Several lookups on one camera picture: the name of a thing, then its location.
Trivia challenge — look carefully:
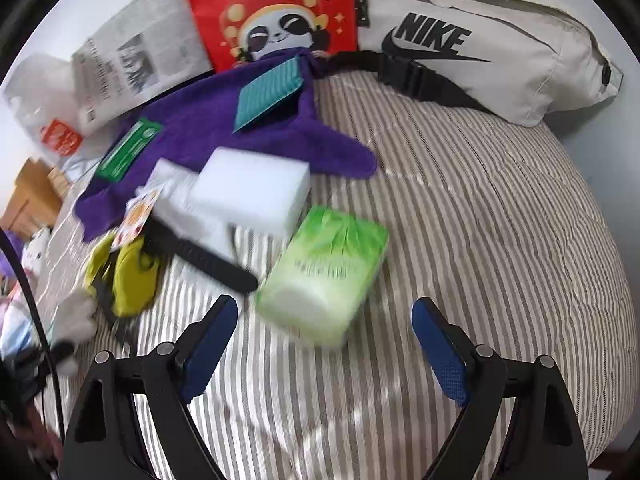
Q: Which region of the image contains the striped bed blanket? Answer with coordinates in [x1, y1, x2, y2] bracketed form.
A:
[37, 70, 626, 480]

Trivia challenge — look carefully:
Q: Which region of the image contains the black cable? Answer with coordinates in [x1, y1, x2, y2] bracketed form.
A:
[0, 230, 66, 441]

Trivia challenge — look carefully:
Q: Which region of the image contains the small orange print card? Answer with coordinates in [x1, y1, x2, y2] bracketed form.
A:
[111, 187, 161, 251]

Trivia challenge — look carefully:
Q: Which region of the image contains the white plastic bag orange label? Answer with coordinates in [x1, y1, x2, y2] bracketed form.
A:
[2, 52, 108, 181]

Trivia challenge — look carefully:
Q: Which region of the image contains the white plastic-wrapped cloth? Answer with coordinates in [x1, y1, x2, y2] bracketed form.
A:
[137, 157, 236, 261]

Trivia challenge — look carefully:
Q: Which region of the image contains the white sponge block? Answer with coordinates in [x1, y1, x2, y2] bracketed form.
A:
[189, 147, 312, 238]

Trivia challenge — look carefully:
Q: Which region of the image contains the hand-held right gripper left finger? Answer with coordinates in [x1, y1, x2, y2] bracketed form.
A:
[60, 295, 239, 480]

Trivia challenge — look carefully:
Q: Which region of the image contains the white crumpled sock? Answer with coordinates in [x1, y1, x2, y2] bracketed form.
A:
[50, 292, 98, 376]

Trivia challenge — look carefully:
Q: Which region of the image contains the newspaper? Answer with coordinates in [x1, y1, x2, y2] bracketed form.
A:
[70, 0, 213, 126]

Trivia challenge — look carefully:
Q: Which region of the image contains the wooden furniture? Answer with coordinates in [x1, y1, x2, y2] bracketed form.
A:
[0, 157, 63, 236]

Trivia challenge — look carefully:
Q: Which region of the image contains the purple towel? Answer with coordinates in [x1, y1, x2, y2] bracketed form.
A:
[75, 50, 378, 243]

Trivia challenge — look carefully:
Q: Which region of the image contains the long black watch strap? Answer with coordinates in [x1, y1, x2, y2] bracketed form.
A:
[142, 220, 259, 295]

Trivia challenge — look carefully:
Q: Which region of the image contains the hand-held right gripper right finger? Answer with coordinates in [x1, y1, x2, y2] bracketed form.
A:
[411, 297, 591, 480]

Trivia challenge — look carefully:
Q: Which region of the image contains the white plush toy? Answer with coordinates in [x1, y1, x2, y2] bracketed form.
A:
[25, 227, 53, 281]

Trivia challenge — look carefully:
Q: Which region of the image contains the green flat packet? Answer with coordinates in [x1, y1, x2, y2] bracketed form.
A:
[95, 119, 163, 181]

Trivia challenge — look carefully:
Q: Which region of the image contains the green tissue pack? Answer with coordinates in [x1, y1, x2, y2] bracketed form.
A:
[255, 205, 390, 348]

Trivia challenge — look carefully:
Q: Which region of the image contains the teal ribbed card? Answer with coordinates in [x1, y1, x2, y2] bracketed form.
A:
[232, 57, 303, 133]

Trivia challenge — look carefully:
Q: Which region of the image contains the beige waist bag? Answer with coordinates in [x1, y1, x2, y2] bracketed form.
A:
[325, 0, 626, 128]

